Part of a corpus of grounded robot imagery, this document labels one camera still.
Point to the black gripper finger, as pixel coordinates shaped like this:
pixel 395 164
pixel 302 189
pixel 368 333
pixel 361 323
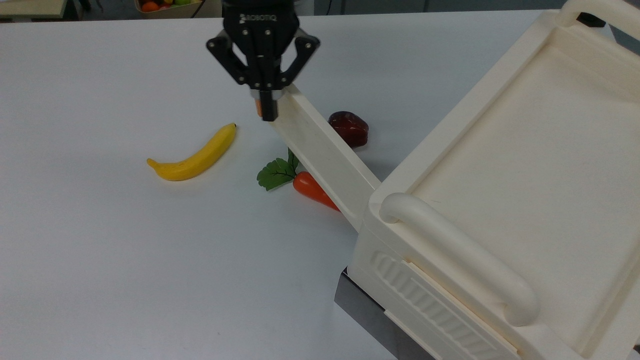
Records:
pixel 222 50
pixel 305 50

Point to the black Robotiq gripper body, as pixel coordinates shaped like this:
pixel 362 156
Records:
pixel 260 35

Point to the cream cabinet door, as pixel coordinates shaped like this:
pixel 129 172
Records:
pixel 325 155

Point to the cream plastic toy cabinet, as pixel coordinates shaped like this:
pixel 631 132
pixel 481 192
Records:
pixel 500 175

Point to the basket of toy fruit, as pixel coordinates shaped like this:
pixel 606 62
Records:
pixel 165 6

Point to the dark red toy fruit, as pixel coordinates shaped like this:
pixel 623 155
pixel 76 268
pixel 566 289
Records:
pixel 350 127

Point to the yellow toy banana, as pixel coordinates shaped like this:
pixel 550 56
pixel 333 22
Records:
pixel 200 157

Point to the orange toy carrot green leaves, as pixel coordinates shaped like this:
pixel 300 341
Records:
pixel 312 189

